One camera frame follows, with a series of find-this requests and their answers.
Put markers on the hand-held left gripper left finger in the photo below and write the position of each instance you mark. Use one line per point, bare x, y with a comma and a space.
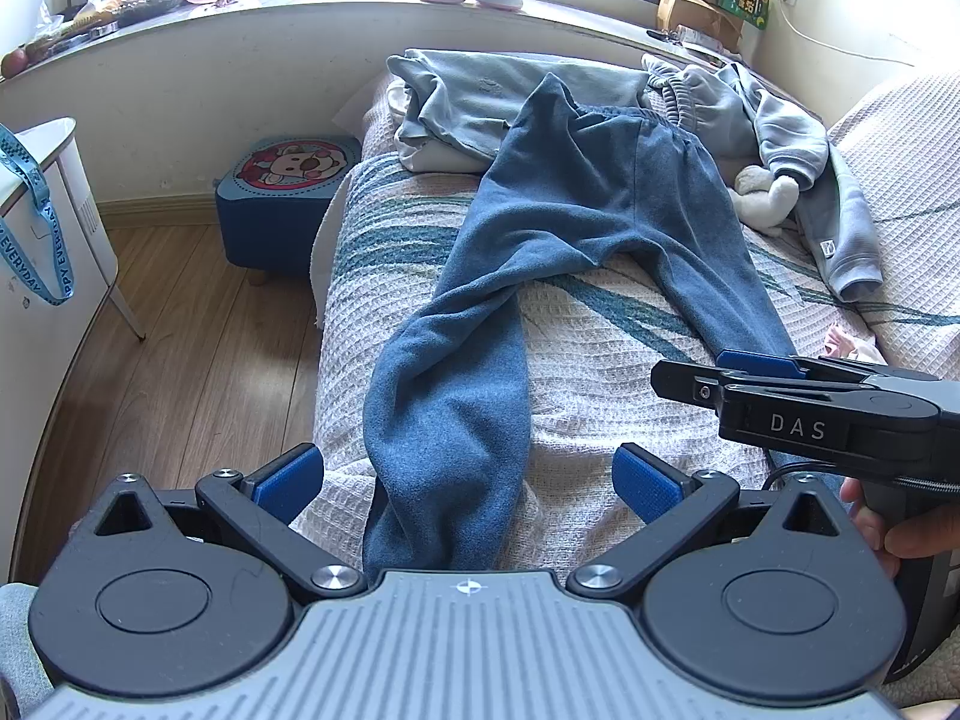
289, 481

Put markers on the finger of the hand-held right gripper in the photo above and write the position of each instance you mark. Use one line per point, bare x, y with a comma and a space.
694, 382
761, 365

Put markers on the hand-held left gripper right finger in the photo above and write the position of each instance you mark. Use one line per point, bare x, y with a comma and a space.
649, 481

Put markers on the white pink printed pyjama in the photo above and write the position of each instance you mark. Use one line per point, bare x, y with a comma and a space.
851, 346

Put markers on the blue fleece pants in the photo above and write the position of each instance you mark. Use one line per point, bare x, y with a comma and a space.
450, 405

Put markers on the person's right hand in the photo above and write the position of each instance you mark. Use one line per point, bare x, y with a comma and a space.
915, 538

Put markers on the grey-blue sweatshirt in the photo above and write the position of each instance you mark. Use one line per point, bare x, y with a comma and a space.
840, 232

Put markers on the white plush toy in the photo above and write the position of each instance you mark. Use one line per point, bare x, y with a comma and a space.
765, 199

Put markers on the blue printed footstool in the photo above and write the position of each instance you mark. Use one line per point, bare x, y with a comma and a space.
262, 232

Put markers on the white cabinet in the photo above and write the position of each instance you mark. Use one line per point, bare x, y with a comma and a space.
45, 345

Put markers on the person's grey trouser leg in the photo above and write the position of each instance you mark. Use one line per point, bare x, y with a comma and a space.
19, 637

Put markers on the white folded garment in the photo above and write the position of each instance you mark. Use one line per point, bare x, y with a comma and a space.
435, 159

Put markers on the dark remote control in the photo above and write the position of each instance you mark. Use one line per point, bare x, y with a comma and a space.
660, 34

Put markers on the low cardboard box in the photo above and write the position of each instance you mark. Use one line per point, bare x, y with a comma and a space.
697, 15

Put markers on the light blue folded top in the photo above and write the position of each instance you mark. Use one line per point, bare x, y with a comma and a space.
465, 97

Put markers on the red apple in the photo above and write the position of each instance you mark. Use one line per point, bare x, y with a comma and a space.
13, 64

